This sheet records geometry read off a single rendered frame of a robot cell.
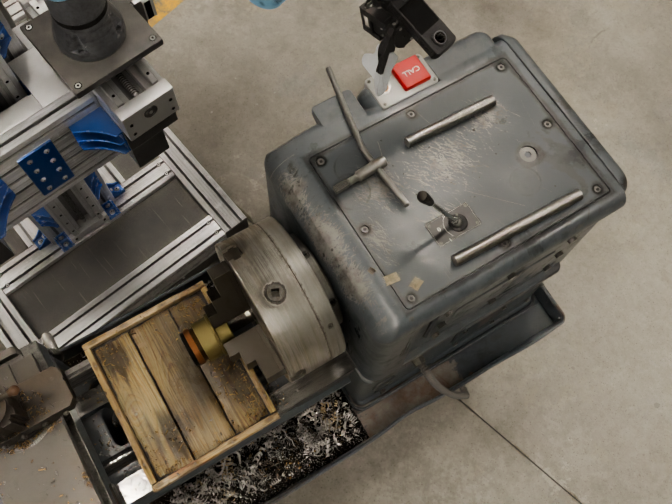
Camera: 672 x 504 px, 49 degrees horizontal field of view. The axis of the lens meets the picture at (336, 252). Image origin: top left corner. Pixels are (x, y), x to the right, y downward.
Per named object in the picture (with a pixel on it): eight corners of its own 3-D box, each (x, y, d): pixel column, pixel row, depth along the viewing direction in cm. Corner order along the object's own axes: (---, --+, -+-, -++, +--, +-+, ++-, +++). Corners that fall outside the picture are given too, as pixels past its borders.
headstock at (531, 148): (465, 110, 190) (501, 12, 154) (578, 260, 177) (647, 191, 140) (264, 218, 178) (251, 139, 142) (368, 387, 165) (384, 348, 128)
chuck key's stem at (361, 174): (338, 197, 138) (387, 167, 140) (338, 192, 136) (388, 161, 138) (331, 189, 138) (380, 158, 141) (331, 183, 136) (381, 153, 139)
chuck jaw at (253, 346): (272, 315, 145) (302, 365, 141) (274, 323, 149) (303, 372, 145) (222, 343, 143) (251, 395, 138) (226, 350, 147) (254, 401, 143)
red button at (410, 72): (414, 59, 150) (415, 53, 148) (430, 81, 148) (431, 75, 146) (389, 72, 149) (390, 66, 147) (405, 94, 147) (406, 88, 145)
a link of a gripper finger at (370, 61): (360, 81, 130) (378, 33, 124) (383, 98, 127) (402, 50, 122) (348, 83, 128) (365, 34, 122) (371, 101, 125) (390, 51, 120)
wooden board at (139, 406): (204, 284, 172) (202, 279, 168) (281, 419, 162) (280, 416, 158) (86, 349, 166) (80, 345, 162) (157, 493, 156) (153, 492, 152)
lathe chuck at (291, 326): (252, 241, 166) (254, 206, 136) (322, 363, 163) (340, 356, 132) (216, 260, 165) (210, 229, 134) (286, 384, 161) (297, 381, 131)
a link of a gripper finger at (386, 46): (386, 68, 125) (404, 20, 120) (394, 73, 124) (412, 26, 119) (368, 71, 122) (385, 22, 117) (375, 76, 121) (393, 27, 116)
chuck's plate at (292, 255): (265, 234, 167) (271, 198, 136) (335, 355, 164) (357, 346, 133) (252, 241, 166) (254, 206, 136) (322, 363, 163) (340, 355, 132)
